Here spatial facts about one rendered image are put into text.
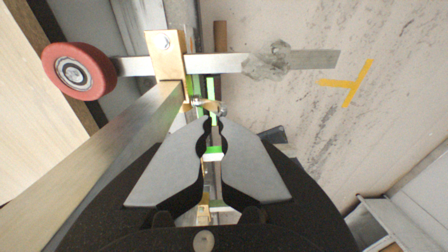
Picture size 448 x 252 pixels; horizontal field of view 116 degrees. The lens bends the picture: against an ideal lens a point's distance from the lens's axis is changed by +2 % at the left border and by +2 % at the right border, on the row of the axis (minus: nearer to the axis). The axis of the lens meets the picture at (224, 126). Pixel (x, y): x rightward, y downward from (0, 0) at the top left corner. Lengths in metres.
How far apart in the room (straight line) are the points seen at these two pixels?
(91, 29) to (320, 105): 1.48
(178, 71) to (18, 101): 0.26
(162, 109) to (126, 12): 0.42
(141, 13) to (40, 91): 0.31
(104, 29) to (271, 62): 0.42
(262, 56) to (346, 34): 1.20
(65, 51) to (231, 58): 0.23
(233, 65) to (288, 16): 0.97
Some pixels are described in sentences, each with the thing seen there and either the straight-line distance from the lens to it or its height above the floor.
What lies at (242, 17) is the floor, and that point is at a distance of 1.14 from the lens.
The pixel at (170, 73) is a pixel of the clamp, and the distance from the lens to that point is 0.27.
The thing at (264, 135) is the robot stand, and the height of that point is 0.02.
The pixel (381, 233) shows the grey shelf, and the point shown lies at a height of 0.31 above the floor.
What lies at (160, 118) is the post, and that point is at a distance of 0.17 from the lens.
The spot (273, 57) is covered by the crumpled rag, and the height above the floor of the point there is 0.87.
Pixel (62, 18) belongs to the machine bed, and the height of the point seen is 0.79.
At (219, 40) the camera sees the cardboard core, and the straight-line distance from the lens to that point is 1.04.
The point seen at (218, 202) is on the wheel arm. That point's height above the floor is 0.82.
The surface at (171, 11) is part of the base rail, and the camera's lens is 0.44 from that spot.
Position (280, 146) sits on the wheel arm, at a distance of 0.45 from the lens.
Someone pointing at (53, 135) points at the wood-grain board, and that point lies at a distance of 0.40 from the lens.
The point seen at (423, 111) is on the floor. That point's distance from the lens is 2.32.
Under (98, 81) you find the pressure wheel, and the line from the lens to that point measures 0.28.
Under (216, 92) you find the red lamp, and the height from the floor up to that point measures 0.70.
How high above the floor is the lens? 1.12
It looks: 58 degrees down
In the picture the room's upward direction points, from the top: 176 degrees clockwise
